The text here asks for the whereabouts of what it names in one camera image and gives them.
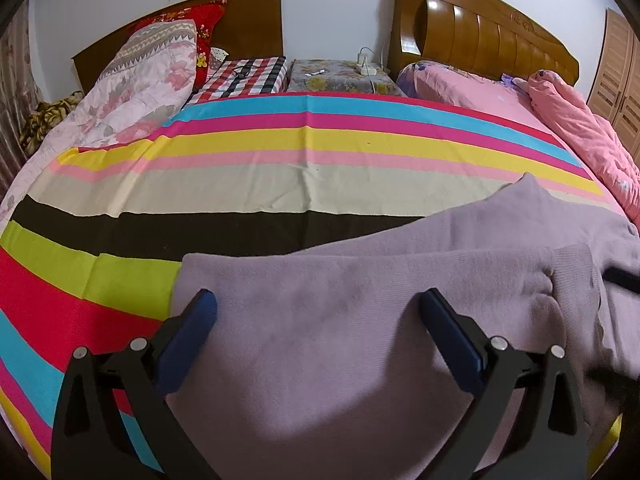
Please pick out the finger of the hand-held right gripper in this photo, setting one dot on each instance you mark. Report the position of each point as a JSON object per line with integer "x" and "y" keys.
{"x": 622, "y": 279}

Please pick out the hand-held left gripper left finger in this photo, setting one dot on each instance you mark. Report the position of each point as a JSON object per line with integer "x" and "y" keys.
{"x": 187, "y": 340}

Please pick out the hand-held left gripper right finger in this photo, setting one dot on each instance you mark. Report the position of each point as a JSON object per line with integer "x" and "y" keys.
{"x": 450, "y": 340}

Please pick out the lilac knitted sweater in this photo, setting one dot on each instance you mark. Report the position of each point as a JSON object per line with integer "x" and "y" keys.
{"x": 350, "y": 310}

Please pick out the pink quilt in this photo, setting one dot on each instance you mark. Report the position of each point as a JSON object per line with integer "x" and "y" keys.
{"x": 585, "y": 125}

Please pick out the rainbow striped blanket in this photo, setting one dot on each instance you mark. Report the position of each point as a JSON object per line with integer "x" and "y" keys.
{"x": 250, "y": 185}

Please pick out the wooden wardrobe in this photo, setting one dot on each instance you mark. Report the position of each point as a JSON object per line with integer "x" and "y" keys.
{"x": 617, "y": 75}

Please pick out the pink bed sheet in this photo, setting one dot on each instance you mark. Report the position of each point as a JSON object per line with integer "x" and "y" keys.
{"x": 505, "y": 110}

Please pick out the pale floral quilt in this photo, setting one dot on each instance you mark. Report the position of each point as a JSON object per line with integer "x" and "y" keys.
{"x": 135, "y": 90}

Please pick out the pink pillow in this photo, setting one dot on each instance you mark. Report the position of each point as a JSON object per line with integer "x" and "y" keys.
{"x": 440, "y": 80}

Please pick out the red checkered pillow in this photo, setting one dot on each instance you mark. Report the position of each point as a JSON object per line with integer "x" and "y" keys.
{"x": 245, "y": 85}

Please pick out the brown floral blanket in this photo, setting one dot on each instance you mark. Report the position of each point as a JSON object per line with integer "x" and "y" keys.
{"x": 45, "y": 115}

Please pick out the black eyeglasses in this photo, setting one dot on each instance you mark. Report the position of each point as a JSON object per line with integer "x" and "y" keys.
{"x": 242, "y": 70}

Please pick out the nightstand with floral cover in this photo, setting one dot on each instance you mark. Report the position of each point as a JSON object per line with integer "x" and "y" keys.
{"x": 335, "y": 80}

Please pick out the large glossy wooden headboard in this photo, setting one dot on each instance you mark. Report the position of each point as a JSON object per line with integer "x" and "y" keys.
{"x": 475, "y": 35}

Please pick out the dotted white cloth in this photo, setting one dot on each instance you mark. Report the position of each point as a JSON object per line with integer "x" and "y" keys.
{"x": 217, "y": 56}

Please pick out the white power strip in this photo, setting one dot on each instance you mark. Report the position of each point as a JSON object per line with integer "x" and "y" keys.
{"x": 367, "y": 66}

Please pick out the patterned curtain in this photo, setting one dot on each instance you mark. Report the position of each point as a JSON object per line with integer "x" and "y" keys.
{"x": 12, "y": 90}

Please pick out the red patterned pillow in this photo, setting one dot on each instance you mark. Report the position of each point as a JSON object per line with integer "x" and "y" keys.
{"x": 205, "y": 25}

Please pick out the plain dark wooden headboard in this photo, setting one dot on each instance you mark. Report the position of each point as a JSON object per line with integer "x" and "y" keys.
{"x": 240, "y": 20}

